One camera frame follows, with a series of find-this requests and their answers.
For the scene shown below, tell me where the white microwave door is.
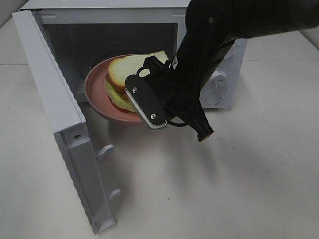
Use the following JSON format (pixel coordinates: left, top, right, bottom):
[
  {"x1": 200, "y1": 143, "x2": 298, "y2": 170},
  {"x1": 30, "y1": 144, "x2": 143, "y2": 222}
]
[{"x1": 12, "y1": 10, "x2": 121, "y2": 235}]

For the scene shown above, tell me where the round white door button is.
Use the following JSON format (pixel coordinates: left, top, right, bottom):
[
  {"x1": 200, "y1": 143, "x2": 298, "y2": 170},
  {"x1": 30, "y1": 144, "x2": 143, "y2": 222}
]
[{"x1": 205, "y1": 93, "x2": 221, "y2": 106}]

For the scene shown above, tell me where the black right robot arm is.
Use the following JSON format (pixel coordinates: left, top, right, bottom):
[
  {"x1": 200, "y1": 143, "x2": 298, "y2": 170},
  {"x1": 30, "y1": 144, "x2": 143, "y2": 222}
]
[{"x1": 125, "y1": 0, "x2": 319, "y2": 141}]

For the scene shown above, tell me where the white microwave oven body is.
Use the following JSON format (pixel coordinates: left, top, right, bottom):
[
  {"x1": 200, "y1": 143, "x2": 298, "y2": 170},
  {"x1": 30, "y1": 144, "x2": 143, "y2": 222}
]
[{"x1": 20, "y1": 0, "x2": 249, "y2": 111}]

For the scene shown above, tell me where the sandwich with lettuce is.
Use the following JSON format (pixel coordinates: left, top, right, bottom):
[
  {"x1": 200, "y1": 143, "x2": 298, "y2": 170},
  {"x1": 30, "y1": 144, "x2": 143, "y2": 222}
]
[{"x1": 105, "y1": 50, "x2": 168, "y2": 112}]

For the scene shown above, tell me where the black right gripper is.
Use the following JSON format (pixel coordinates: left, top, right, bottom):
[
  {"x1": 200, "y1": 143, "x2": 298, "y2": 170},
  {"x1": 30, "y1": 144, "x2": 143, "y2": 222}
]
[{"x1": 125, "y1": 56, "x2": 214, "y2": 142}]

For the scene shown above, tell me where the lower white timer knob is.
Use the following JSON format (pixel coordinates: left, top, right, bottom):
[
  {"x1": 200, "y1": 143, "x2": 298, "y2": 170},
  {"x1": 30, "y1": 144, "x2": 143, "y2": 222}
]
[{"x1": 210, "y1": 71, "x2": 227, "y2": 92}]

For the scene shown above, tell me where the pink round plate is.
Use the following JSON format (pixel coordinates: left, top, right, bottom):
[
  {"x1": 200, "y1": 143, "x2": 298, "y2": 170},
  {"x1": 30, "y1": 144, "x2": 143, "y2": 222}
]
[{"x1": 84, "y1": 55, "x2": 142, "y2": 126}]

